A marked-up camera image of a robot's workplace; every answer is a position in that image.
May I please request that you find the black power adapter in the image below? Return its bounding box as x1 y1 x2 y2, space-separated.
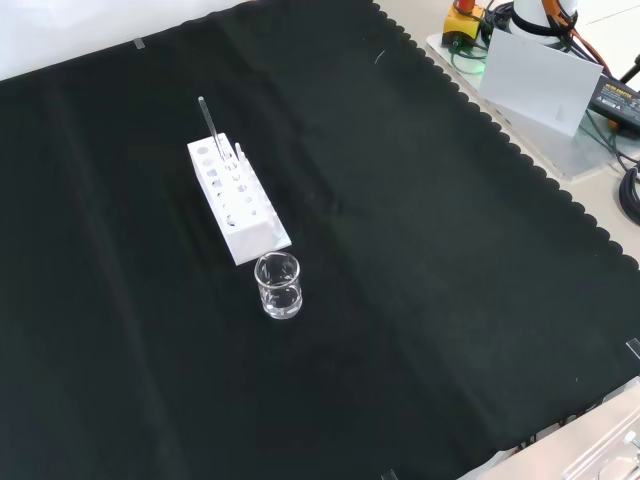
586 74 640 131

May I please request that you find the green cable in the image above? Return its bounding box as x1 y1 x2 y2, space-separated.
448 37 490 77

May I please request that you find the pale board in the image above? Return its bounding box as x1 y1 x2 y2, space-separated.
478 29 605 138

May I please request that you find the clear acrylic stand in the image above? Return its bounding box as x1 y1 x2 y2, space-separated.
561 399 640 480

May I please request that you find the white test tube rack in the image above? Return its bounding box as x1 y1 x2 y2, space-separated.
187 133 293 266

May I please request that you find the black bench cloth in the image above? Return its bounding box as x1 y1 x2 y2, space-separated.
0 0 640 480

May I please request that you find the orange cable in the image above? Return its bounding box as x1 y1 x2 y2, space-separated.
542 0 612 72

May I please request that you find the yellow stop button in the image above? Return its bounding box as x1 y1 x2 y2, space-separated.
445 0 490 40

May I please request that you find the clear glass rod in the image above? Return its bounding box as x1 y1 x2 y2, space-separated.
197 95 224 162

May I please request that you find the coiled black cable bundle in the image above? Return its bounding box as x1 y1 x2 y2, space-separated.
618 167 640 227

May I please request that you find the small clear glass beaker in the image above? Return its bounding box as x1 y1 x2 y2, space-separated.
253 251 305 321

